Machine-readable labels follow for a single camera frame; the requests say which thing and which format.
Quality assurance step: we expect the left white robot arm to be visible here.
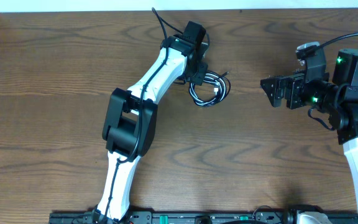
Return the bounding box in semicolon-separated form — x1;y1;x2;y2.
92;21;209;223

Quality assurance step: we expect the black usb cable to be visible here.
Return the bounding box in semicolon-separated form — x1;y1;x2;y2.
188;71;231;108

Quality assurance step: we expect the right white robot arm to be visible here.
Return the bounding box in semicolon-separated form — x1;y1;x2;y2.
260;44;358;212

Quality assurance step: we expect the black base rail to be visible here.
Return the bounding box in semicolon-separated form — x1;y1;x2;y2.
48;205;358;224

